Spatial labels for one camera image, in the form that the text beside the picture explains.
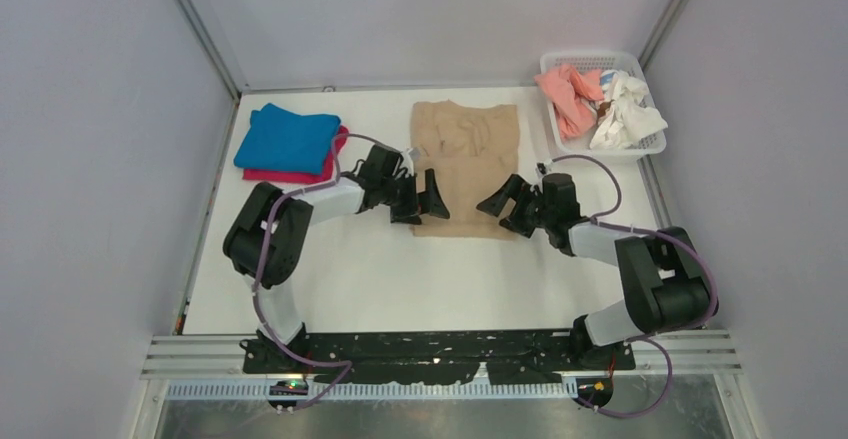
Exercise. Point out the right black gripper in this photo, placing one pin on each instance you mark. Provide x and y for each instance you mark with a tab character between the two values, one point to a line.
515	187

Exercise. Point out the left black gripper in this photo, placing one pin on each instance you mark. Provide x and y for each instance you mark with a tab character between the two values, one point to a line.
426	203

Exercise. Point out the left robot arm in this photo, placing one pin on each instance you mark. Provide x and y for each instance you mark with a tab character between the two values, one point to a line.
266	240

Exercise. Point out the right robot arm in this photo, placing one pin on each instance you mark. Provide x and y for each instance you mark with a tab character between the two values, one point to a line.
665	287

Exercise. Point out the folded magenta t shirt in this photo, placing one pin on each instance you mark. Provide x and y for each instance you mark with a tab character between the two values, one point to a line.
289	154

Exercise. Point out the pink t shirt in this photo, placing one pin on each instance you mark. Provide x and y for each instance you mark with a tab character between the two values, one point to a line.
572	95

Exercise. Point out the white plastic basket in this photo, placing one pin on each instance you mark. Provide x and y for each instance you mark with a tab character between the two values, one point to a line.
599	104

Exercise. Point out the white t shirt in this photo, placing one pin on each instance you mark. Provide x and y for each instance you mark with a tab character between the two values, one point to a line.
624	118

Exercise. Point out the folded blue t shirt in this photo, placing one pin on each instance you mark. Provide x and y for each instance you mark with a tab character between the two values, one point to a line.
271	115

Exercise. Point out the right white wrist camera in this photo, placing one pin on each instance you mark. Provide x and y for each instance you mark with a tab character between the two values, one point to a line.
543	169

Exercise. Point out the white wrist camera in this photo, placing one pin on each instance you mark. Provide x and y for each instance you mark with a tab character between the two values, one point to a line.
543	169
409	157

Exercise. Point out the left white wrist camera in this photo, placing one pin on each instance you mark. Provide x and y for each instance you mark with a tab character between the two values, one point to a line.
409	157

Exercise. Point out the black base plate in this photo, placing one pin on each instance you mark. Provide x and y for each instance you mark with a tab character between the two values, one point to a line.
434	358

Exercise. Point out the aluminium frame rail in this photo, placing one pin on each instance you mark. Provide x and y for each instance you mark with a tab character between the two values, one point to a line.
209	367

